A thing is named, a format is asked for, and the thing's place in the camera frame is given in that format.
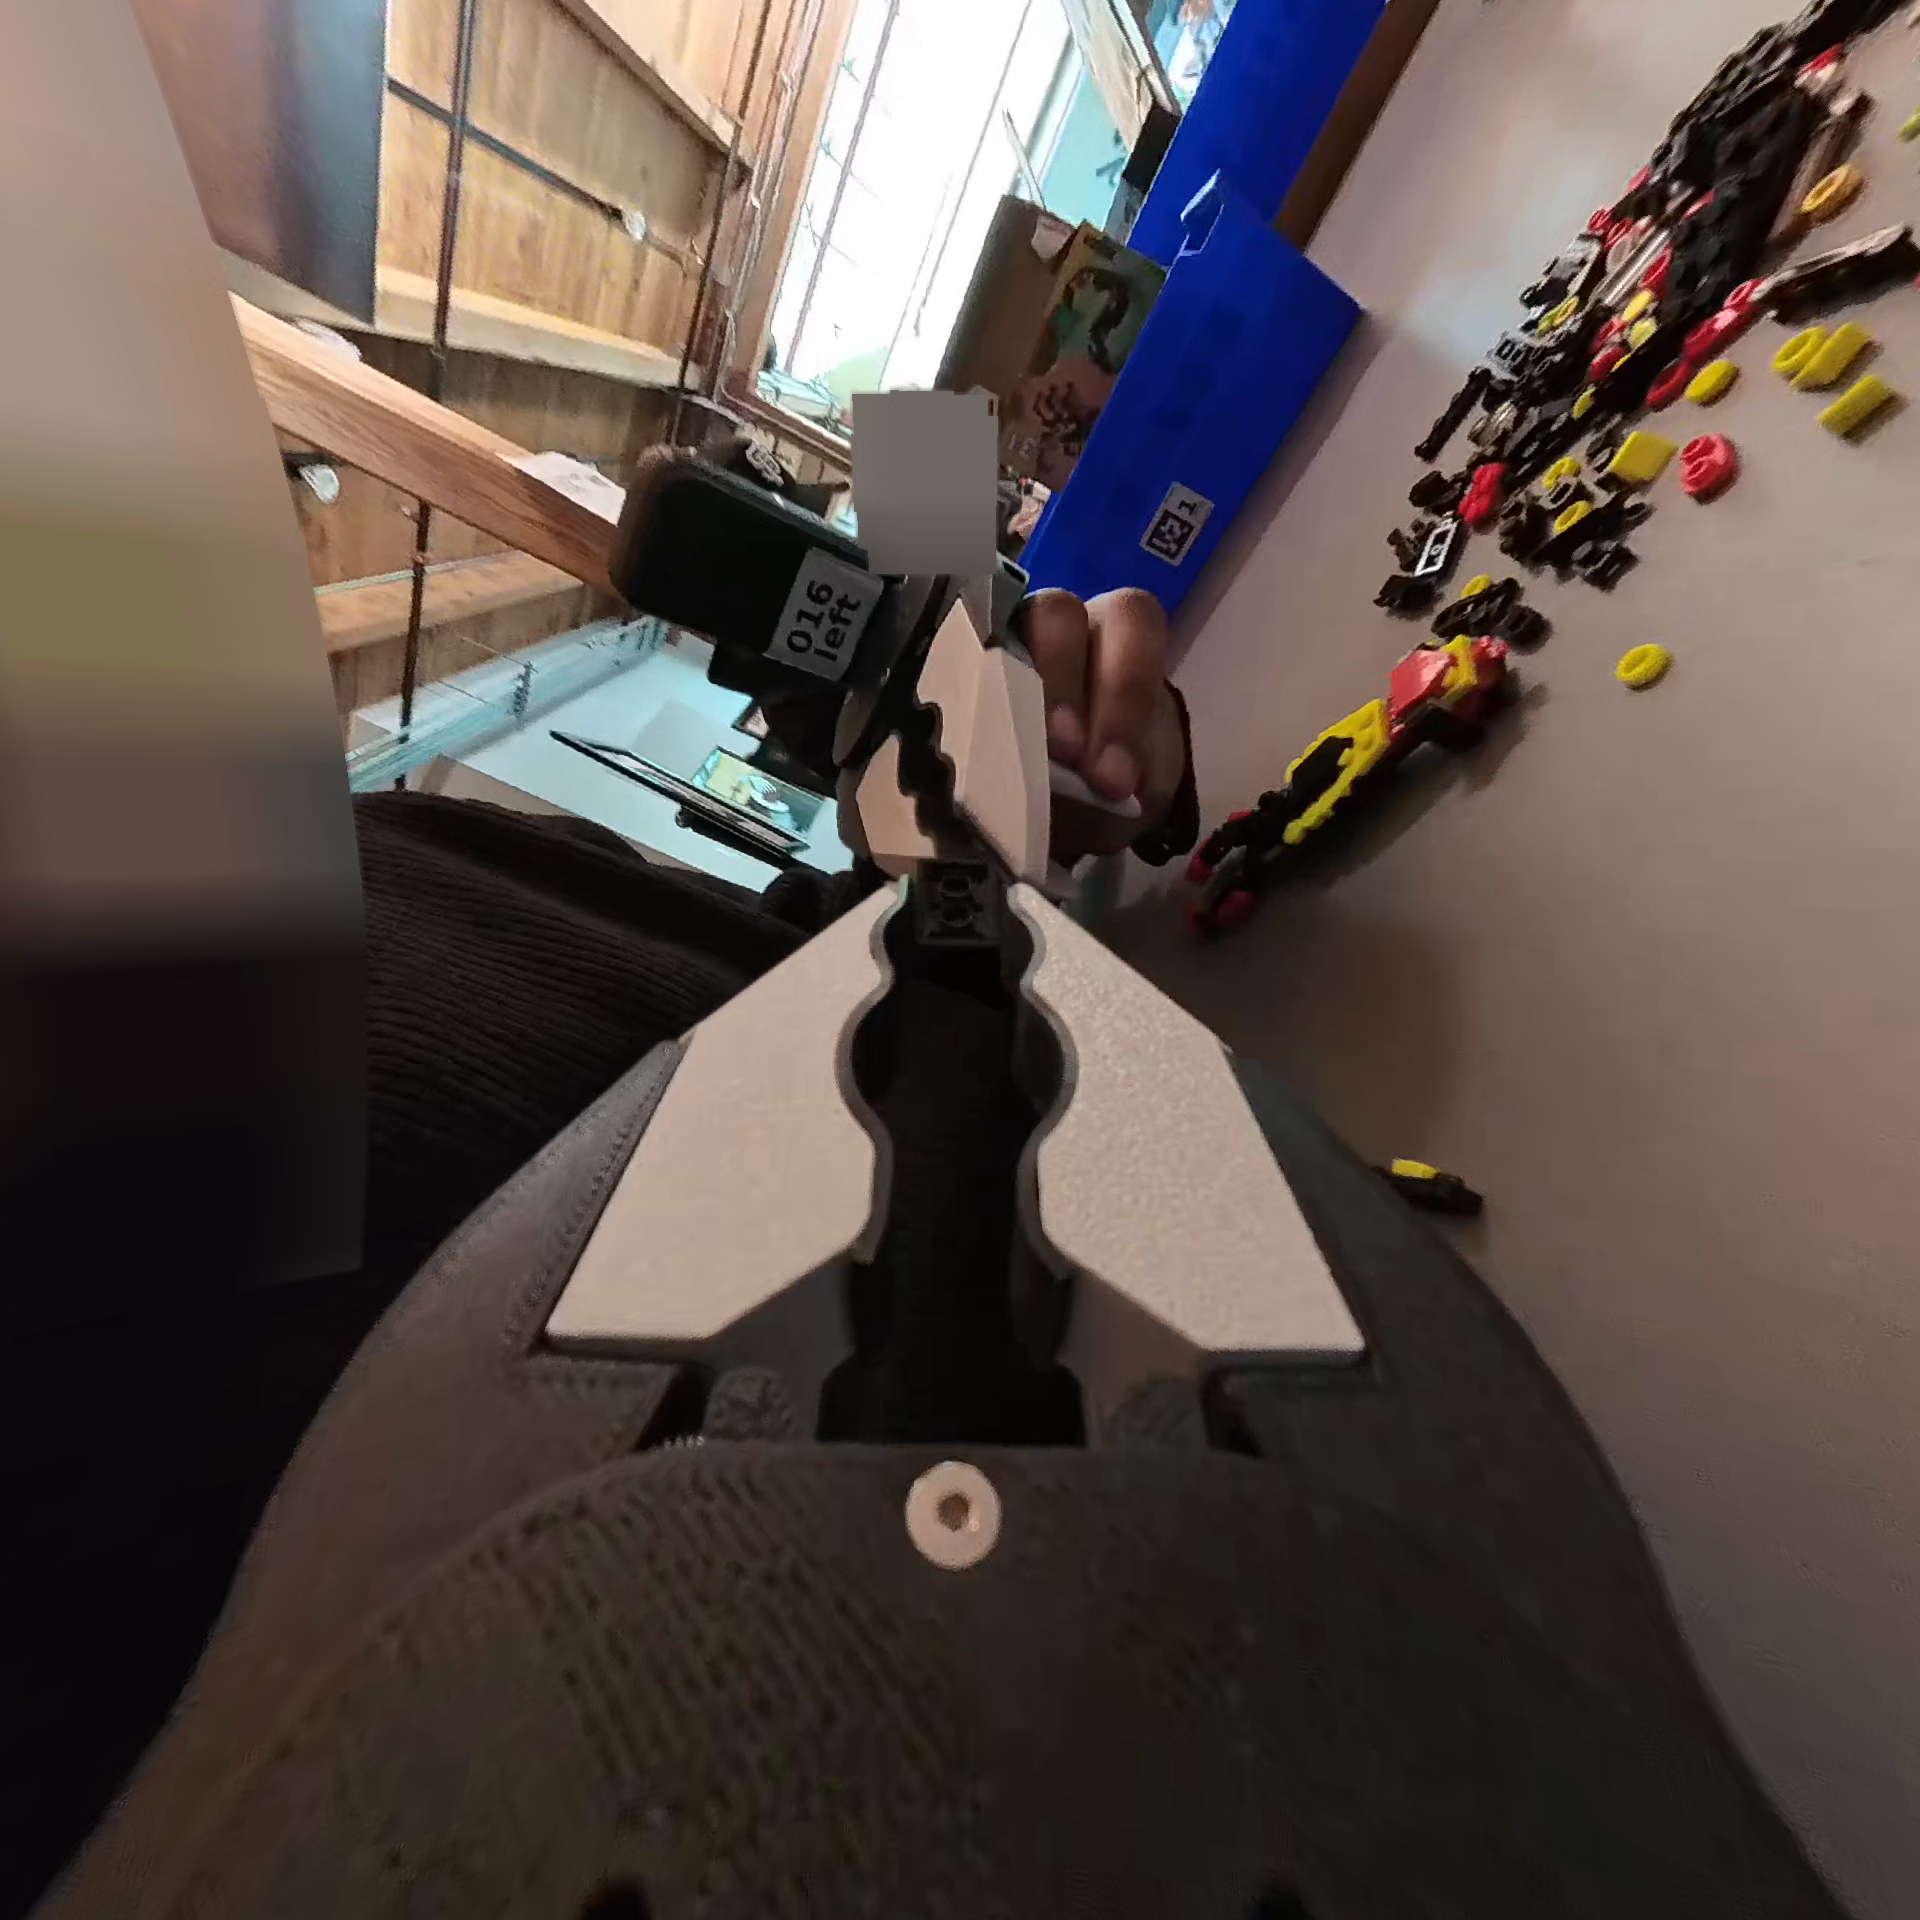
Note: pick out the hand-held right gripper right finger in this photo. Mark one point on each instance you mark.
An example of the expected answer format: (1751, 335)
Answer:
(1187, 1186)

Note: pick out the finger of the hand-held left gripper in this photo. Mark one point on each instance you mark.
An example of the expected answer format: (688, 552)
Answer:
(892, 811)
(1006, 750)

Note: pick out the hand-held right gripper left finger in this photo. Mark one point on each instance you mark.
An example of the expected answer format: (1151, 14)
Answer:
(737, 1169)

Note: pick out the small black lego piece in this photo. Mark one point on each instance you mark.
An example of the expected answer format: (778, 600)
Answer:
(960, 910)

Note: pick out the yellow and black lego piece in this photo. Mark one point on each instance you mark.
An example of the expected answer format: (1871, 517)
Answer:
(1433, 1186)

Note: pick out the red yellow black lego model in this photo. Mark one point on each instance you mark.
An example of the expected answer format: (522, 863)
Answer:
(1351, 766)

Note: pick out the yellow round lego piece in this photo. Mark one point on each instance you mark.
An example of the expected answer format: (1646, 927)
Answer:
(1643, 666)

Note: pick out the pile of loose lego pieces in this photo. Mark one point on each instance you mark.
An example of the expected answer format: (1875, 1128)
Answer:
(1710, 194)

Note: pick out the person's left hand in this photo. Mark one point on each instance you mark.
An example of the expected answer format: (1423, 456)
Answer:
(1111, 691)

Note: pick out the dark framed screen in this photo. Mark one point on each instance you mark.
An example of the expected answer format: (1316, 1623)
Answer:
(708, 788)

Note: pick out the wooden beam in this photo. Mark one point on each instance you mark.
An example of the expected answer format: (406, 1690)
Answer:
(435, 442)

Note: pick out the blue plastic bin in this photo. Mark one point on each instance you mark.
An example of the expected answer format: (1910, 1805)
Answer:
(1199, 390)

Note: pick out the colourful printed box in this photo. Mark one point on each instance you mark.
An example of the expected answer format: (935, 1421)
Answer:
(1089, 345)

